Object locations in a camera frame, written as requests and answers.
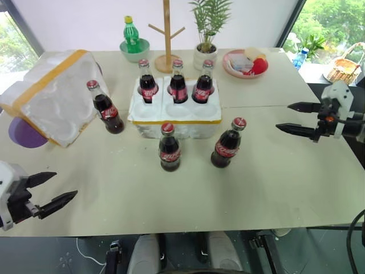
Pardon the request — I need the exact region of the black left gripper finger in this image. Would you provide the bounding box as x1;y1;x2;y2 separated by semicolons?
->
26;171;58;190
36;190;79;220

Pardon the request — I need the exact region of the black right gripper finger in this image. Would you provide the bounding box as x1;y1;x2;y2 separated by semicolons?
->
287;101;323;114
275;123;317;141

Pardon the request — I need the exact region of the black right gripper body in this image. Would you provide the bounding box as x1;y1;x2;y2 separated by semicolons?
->
313;98;347;143

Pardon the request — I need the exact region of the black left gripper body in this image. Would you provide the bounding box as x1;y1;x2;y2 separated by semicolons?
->
6;176;39;225

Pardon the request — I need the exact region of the glass cola bottle red cap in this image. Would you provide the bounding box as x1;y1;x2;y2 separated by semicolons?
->
191;59;216;104
158;122;183;173
210;116;248;169
168;59;189;104
137;59;160;104
86;80;125;135

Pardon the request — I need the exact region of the white foam lid yellow tape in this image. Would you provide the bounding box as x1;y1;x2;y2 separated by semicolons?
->
0;49;111;149

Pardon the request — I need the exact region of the white foam bottle crate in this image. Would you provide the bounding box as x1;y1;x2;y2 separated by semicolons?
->
127;75;223;140

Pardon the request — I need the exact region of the black side table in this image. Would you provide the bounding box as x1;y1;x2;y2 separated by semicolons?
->
306;61;365;170

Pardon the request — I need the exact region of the water bottle blue cap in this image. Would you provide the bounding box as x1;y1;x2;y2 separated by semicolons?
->
293;47;310;71

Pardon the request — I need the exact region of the red toy apple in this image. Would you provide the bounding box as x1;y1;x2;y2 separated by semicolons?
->
250;57;269;76

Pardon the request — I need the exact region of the small green background plant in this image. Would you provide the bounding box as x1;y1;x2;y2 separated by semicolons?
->
301;34;326;61

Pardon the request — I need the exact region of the pale yellow bread slice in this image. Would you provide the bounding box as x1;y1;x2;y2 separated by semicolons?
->
245;47;267;61

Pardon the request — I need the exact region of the clear blue plastic packet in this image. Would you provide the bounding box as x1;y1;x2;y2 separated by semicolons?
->
229;55;255;72

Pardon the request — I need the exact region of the pink round plate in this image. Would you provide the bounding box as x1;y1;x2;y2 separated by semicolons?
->
222;49;270;80

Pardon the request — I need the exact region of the white rounded shape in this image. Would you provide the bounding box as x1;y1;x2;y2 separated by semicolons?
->
207;230;244;274
126;233;161;274

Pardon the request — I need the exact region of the white ribbed plant pot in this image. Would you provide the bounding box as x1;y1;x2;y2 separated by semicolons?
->
193;43;219;71

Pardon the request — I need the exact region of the black table leg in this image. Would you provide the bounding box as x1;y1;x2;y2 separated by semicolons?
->
157;233;168;271
196;232;209;264

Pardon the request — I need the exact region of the green leafy plant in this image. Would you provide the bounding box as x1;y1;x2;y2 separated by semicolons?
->
188;0;233;54

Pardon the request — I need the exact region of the wooden mug tree stand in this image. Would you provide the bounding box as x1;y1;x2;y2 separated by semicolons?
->
147;0;186;74

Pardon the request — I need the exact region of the light green bowl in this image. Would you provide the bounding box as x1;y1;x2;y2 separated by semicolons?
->
119;38;151;64

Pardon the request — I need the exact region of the green soda bottle yellow cap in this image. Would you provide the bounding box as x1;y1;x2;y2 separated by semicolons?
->
123;15;142;54

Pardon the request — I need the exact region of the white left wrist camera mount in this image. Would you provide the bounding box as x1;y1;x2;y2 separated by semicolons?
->
0;160;30;232

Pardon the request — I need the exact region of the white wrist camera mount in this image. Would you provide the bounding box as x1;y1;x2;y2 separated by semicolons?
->
320;80;355;140
0;160;30;232

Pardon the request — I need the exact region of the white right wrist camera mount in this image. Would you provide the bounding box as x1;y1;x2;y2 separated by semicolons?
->
320;80;355;140

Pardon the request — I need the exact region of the wicker basket with handle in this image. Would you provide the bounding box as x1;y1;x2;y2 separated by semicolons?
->
326;42;365;85

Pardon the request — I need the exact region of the white floor cable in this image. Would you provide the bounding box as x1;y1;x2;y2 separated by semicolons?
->
75;236;108;268

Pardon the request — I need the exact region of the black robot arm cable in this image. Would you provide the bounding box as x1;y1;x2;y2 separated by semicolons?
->
346;209;365;274

